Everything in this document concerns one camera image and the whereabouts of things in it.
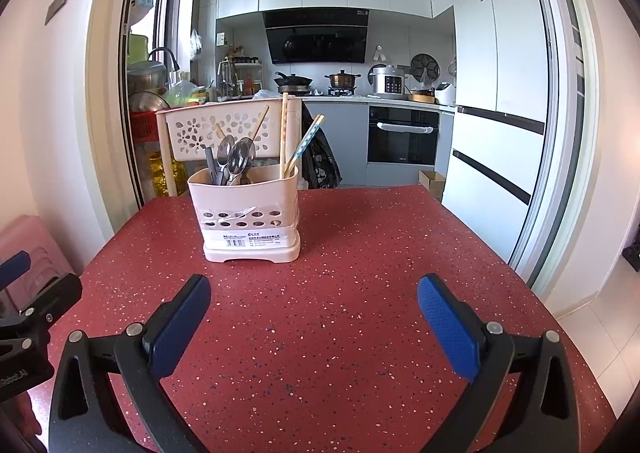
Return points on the black plastic bag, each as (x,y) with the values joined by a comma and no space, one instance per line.
(322,163)

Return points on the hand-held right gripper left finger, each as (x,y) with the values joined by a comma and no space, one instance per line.
(180,328)

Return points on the silver electric pressure cooker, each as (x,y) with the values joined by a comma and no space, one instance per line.
(390,82)

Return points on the steel cooking pot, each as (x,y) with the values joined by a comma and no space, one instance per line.
(342,79)

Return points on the round black divided tray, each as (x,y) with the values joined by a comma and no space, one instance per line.
(425,67)

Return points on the white flower-cutout basket rack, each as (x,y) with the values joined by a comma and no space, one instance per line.
(200,130)

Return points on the black built-in oven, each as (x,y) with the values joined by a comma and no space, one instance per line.
(402,143)

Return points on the steel spoon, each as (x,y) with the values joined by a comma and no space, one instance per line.
(226,148)
(250,147)
(239,158)

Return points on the small white appliance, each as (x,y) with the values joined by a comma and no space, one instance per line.
(446,94)

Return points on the large steel pot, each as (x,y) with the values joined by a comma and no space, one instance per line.
(147,74)

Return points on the white refrigerator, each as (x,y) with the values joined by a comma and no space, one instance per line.
(495,108)

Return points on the metal spice rack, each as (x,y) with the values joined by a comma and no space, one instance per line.
(240,78)

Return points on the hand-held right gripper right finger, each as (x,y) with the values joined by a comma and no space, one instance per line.
(447,328)

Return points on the gold foil package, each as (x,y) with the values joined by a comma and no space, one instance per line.
(157,175)

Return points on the wooden tray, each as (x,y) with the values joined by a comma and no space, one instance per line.
(423,96)

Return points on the cardboard box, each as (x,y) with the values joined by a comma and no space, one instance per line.
(432,183)

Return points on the gas stove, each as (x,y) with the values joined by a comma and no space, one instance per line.
(322,92)

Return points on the pink plastic stool stack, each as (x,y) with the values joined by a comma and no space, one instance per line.
(30,243)

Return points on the green plastic container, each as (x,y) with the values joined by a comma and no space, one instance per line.
(138,46)

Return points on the white plastic utensil holder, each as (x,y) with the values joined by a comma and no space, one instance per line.
(250,233)

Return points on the black kitchen faucet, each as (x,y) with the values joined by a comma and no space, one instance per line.
(167,53)

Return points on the red plastic basket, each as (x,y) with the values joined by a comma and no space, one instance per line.
(145,127)

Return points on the blue patterned bamboo chopstick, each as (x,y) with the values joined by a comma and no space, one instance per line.
(310,140)

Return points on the black range hood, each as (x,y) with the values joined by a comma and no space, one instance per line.
(317,38)

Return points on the black wok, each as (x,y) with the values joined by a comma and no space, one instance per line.
(292,79)

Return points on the grey wall switch panel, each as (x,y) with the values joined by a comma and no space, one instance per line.
(58,5)

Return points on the hanging clear plastic bag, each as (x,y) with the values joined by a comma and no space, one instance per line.
(196,42)

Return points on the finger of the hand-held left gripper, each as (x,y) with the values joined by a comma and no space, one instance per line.
(55,300)
(14,268)

